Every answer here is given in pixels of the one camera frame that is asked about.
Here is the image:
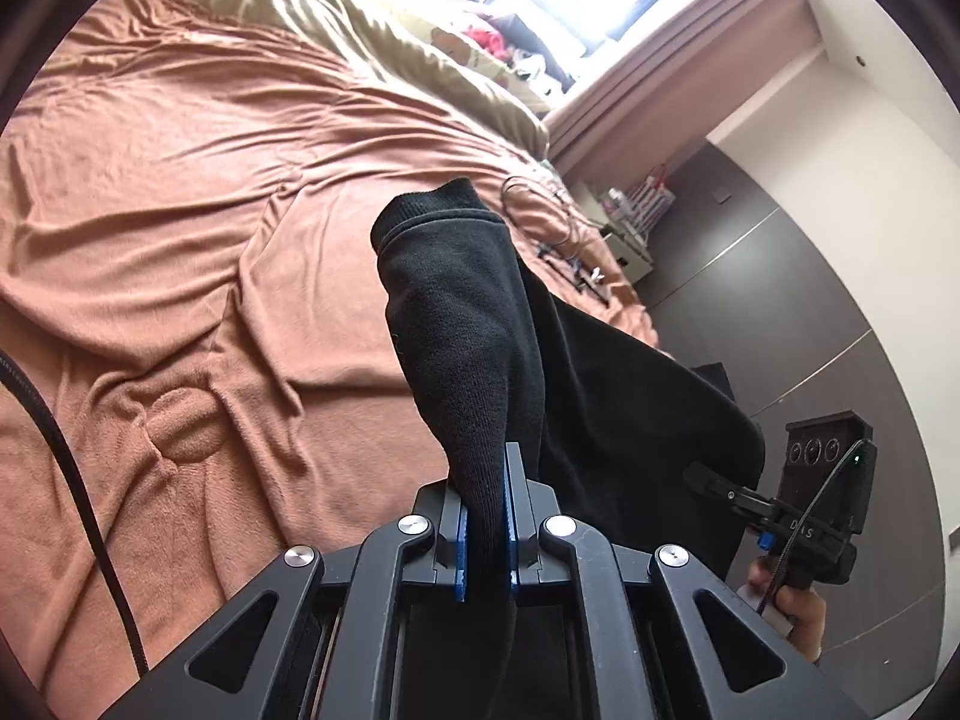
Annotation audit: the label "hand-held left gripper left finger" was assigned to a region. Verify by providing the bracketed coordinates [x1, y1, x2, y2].
[97, 476, 472, 720]

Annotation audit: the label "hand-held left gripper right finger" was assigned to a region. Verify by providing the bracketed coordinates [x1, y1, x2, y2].
[505, 442, 875, 720]

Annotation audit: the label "black knit sweater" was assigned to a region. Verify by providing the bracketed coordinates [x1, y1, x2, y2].
[371, 178, 766, 691]

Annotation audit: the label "person's right hand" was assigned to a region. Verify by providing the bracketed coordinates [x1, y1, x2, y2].
[746, 559, 827, 665]

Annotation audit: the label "dark grey wardrobe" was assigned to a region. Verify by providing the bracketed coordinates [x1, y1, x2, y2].
[637, 139, 946, 683]

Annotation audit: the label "white nightstand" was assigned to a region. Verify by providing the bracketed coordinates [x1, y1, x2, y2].
[577, 180, 657, 286]

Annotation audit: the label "pink curtain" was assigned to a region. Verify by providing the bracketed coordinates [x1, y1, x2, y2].
[544, 0, 826, 181]

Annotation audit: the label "orange blanket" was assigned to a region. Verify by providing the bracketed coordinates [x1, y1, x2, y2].
[0, 0, 661, 720]

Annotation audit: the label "red cloth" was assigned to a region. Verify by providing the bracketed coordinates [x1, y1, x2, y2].
[465, 26, 511, 57]

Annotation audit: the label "dark cloth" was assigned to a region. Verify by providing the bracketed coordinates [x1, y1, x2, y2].
[499, 15, 578, 87]

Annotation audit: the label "bear print pillow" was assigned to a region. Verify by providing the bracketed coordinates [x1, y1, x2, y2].
[405, 11, 541, 91]

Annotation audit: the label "beige duvet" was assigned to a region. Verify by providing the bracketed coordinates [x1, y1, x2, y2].
[232, 0, 552, 158]

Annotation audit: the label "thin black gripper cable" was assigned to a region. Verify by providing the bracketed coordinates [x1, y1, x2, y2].
[754, 450, 863, 616]

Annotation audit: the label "tangled thin black cables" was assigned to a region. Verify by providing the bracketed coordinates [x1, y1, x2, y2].
[501, 174, 612, 308]

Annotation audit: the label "thick black cable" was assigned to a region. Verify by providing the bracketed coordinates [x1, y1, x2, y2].
[0, 349, 151, 676]

